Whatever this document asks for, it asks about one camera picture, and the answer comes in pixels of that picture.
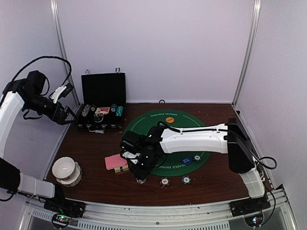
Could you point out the black poker chip case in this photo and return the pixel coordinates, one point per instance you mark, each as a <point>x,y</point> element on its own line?
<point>103,90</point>

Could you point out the green round poker mat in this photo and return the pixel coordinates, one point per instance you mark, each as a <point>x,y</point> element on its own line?
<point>172,166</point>

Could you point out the orange big blind button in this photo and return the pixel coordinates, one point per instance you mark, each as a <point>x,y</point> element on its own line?
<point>170,119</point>

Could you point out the blue beige 10 chip row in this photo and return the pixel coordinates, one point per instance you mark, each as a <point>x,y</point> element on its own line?
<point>86,110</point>

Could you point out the white bowl stack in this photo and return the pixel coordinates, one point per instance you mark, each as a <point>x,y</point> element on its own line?
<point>67,171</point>

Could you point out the clear acrylic dealer button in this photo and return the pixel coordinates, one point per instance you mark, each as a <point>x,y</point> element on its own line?
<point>97,118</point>

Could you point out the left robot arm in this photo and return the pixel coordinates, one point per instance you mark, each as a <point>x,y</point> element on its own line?
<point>25,95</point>

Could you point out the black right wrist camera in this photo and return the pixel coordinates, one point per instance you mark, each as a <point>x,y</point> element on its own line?
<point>131,145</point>

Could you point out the blue beige 10 chip stack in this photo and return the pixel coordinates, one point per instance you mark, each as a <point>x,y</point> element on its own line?
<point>140,181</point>

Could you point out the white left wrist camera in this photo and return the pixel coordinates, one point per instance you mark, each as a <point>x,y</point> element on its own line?
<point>61,91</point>

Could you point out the boxed red card deck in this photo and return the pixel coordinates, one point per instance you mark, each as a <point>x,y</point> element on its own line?
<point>102,110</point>

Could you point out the blue small blind button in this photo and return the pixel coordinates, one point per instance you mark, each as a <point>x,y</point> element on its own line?
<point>186,160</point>

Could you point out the teal blue chip row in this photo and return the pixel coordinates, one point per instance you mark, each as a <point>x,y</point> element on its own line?
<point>119,111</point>

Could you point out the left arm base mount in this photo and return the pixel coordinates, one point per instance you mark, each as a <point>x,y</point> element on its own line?
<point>70,208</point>

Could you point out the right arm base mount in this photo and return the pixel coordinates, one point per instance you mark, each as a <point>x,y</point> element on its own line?
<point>247,206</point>

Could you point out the aluminium front rail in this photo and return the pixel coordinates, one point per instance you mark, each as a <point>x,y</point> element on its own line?
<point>211,216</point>

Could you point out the red card deck in holder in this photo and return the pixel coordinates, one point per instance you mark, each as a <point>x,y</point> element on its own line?
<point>116,163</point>

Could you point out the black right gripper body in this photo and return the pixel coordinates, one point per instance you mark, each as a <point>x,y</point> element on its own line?
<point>153,162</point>

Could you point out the blue green 50 chip stack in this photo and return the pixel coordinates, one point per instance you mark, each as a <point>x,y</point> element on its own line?
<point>186,180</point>

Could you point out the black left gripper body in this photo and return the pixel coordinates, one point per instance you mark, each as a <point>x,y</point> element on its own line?
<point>50,113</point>

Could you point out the blue green 50 chip row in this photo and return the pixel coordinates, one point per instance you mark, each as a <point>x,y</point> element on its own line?
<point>113,108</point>

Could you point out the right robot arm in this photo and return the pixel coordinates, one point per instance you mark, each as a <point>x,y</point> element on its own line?
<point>227,138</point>

